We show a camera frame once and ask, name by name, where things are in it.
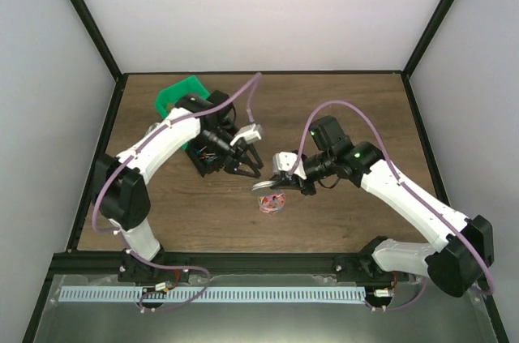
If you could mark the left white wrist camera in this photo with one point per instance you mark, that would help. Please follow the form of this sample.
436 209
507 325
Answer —
250 133

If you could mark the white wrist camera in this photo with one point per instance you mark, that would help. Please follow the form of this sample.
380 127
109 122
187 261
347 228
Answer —
285 161
250 133

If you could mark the clear round cup lid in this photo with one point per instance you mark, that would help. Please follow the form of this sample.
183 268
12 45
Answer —
264 187

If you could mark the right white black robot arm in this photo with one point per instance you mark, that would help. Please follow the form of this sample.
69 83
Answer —
457 247

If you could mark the clear round plastic cup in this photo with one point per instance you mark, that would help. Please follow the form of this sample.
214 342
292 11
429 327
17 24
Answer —
272 204

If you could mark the black lollipop bin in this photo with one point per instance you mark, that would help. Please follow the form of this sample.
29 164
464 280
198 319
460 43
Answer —
209 152

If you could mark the light blue slotted cable duct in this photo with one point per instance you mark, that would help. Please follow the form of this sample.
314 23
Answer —
324 294

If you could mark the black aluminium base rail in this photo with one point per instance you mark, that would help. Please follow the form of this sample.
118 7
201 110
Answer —
345 267

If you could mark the silver metal scoop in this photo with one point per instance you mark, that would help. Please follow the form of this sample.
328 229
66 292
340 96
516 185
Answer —
152 127

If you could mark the green two-compartment candy bin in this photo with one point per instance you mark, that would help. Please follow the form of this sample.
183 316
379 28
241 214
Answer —
167 98

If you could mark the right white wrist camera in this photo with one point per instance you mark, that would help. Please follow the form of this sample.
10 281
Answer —
285 161

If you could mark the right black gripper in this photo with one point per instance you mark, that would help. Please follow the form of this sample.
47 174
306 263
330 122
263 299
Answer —
297 182

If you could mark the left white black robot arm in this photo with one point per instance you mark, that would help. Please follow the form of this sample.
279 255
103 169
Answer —
120 189

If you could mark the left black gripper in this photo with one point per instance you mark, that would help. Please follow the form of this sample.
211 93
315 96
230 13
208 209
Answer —
236 152

